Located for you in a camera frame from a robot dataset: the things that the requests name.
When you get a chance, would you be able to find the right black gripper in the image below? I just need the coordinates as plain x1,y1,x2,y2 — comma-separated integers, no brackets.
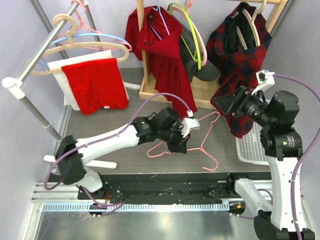
213,84,275,127

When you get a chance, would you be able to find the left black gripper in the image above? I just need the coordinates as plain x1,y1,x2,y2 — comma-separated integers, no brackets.
158,123,191,154

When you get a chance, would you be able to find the thin pink wire hanger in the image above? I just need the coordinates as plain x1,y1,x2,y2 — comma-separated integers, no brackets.
146,111,221,172

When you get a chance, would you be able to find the grey dotted garment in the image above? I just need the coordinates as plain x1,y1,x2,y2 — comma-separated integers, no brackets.
174,14,221,83

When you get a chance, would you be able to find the white plastic laundry basket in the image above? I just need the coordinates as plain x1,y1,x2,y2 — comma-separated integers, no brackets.
235,121,269,166

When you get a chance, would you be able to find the red plaid garment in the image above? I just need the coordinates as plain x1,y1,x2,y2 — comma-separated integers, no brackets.
206,2,273,139

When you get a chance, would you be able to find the beige wooden hanger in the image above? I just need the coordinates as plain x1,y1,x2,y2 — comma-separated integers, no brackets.
29,13,131,77
230,0,272,54

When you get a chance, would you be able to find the dark red skirt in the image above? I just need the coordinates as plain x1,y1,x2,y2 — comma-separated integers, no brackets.
125,6,197,113

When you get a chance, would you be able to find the blue wire hanger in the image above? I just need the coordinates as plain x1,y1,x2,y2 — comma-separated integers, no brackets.
147,0,171,41

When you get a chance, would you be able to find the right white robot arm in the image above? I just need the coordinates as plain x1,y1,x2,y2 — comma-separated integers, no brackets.
213,86,316,240

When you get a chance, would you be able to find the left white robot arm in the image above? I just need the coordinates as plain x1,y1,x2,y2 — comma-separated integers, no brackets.
55,107,200,200

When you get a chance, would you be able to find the green hanger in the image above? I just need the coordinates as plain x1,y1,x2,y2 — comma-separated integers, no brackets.
166,1,203,71

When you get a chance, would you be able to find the blue hanger left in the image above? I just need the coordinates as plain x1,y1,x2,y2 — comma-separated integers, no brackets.
40,32,132,67

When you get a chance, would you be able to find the wooden clothes rack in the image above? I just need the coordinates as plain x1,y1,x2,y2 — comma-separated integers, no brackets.
136,0,292,109

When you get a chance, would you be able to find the bright red hung garment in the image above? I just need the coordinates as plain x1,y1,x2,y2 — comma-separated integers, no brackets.
61,58,129,115

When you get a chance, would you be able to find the white hung cloth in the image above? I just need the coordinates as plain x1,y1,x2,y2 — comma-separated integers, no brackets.
48,50,114,112

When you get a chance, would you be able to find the metal clothes rack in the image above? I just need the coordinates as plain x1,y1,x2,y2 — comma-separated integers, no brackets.
0,0,141,170

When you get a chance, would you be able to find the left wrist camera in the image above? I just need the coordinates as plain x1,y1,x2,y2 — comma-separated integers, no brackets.
180,110,200,138

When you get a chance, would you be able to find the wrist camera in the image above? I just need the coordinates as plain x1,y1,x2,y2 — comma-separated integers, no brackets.
251,70,275,96
180,110,200,138

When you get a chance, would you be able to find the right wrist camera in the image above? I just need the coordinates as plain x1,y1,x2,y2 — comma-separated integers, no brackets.
251,70,275,96

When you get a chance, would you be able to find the white cable duct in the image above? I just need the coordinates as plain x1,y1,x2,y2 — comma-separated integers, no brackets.
42,201,230,213

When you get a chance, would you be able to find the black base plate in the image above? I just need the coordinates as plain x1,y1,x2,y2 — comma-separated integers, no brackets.
77,172,256,205

